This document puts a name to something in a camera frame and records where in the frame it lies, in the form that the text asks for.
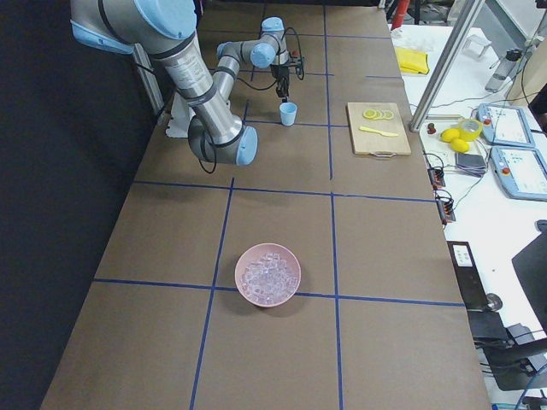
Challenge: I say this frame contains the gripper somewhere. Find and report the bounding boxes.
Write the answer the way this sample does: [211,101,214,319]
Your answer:
[272,65,290,103]

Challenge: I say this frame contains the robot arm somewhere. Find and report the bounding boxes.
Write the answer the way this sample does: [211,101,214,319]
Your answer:
[70,0,289,166]

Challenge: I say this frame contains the clear ice cubes pile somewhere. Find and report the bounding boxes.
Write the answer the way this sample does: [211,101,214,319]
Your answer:
[240,252,300,307]

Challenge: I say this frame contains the wooden knife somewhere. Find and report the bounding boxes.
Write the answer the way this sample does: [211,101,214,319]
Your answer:
[359,126,399,138]

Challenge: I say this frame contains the bamboo cutting board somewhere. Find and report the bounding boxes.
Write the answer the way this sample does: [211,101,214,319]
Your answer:
[346,102,411,158]

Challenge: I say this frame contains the yellow cloth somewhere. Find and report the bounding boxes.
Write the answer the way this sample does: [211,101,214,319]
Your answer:
[395,47,430,75]

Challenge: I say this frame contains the whole lemon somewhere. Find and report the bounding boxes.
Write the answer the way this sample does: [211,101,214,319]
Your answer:
[450,138,470,154]
[440,128,460,143]

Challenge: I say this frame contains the pink bowl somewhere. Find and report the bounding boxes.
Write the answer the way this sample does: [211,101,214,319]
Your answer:
[234,243,302,308]

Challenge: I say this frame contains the yellow tape roll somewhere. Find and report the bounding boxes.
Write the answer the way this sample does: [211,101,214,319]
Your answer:
[457,119,483,142]

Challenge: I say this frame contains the dark notebook stack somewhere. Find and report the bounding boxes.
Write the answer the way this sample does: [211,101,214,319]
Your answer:
[455,152,487,177]

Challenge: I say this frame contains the teach pendant far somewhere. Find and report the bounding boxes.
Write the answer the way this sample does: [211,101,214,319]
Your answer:
[477,103,535,148]

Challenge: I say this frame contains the teach pendant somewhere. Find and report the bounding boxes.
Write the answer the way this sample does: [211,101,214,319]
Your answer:
[477,103,535,148]
[491,146,546,202]

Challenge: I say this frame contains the teach pendant near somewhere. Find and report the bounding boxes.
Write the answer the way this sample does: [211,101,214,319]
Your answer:
[491,146,546,202]

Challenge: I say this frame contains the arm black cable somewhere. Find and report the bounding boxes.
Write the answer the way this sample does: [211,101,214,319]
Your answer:
[198,26,307,174]

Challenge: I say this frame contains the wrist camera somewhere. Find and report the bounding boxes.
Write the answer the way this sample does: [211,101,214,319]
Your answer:
[287,50,305,80]

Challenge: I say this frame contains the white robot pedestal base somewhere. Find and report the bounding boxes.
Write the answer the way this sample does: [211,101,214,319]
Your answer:
[166,92,195,138]

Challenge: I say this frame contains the aluminium frame post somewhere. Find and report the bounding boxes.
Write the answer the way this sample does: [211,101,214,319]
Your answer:
[409,0,485,132]

